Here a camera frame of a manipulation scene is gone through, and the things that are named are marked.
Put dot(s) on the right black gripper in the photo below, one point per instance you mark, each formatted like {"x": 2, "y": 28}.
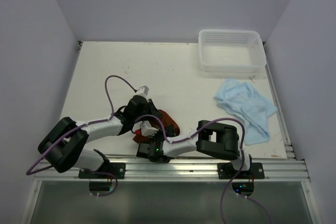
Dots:
{"x": 158, "y": 132}

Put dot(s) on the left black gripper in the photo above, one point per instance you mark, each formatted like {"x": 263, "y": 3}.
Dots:
{"x": 153, "y": 109}

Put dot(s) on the rust brown towel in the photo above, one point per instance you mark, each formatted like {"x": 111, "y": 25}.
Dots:
{"x": 166, "y": 120}

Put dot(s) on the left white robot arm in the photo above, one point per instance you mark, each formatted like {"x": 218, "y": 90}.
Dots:
{"x": 64, "y": 146}

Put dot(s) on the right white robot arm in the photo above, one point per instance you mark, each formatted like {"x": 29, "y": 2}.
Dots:
{"x": 220, "y": 139}

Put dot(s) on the white plastic basket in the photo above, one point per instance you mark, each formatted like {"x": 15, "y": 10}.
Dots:
{"x": 240, "y": 51}

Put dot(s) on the light blue towel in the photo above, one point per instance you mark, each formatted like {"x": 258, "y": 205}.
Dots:
{"x": 241, "y": 99}

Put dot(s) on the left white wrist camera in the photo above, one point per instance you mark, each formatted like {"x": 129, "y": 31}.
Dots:
{"x": 142, "y": 91}

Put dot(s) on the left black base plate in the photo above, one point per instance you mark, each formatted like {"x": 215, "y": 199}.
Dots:
{"x": 115, "y": 169}

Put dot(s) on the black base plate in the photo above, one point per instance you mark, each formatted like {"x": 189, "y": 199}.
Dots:
{"x": 115, "y": 169}
{"x": 226, "y": 171}

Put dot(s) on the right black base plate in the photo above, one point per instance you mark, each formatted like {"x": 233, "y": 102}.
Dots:
{"x": 226, "y": 171}

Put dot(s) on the aluminium mounting rail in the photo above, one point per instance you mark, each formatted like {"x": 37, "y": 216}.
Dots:
{"x": 205, "y": 170}

